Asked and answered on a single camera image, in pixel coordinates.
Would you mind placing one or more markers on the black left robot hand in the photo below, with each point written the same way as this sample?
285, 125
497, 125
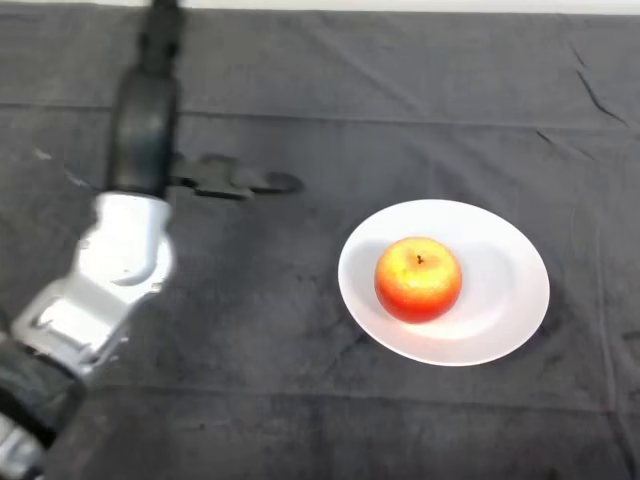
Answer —
142, 130

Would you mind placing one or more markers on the red yellow apple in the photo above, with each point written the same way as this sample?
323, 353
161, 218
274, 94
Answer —
417, 285

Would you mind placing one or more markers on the white round plate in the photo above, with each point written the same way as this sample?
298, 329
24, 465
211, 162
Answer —
500, 300

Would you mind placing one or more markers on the black table cloth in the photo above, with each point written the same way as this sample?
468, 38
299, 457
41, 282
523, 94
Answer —
400, 100

